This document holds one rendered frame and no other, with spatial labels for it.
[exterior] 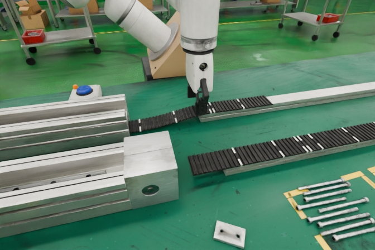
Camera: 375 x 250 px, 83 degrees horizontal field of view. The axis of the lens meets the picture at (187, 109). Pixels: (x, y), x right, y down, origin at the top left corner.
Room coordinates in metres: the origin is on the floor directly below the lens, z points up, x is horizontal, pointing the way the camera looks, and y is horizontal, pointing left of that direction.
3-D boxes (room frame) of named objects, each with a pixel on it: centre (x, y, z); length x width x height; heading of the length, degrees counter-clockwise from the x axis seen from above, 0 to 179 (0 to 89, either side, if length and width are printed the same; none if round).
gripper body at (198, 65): (0.49, -0.03, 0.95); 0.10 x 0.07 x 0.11; 13
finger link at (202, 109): (0.44, -0.04, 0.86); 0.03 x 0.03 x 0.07; 13
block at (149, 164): (0.29, 0.07, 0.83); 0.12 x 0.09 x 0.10; 14
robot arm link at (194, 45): (0.49, -0.03, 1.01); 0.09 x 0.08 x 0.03; 13
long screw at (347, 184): (0.26, -0.28, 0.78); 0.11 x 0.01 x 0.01; 102
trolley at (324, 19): (4.09, -2.27, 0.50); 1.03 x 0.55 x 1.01; 21
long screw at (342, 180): (0.27, -0.28, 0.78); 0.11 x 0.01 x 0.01; 101
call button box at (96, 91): (0.54, 0.31, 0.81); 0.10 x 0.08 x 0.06; 14
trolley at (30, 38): (3.04, 1.85, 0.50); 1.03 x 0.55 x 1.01; 118
